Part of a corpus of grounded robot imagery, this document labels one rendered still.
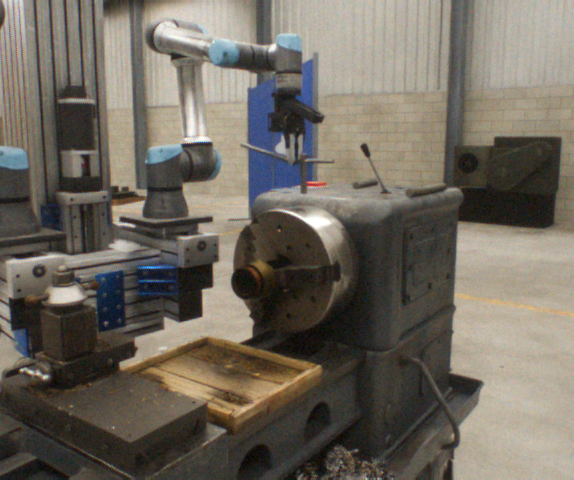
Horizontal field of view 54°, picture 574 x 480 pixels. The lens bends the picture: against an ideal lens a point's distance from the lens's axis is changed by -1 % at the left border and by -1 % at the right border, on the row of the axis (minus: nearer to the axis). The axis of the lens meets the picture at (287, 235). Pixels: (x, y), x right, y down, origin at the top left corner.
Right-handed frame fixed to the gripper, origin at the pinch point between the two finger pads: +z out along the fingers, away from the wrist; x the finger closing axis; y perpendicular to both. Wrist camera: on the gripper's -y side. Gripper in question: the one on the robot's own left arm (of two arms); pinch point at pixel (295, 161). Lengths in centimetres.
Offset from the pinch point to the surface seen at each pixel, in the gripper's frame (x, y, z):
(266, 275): 33.8, -15.7, 25.1
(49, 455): 88, -11, 47
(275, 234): 23.5, -10.5, 17.3
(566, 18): -981, 111, -220
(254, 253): 31.0, -9.8, 21.0
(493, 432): -132, -26, 135
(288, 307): 23.5, -14.5, 35.4
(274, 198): 5.4, 3.4, 10.5
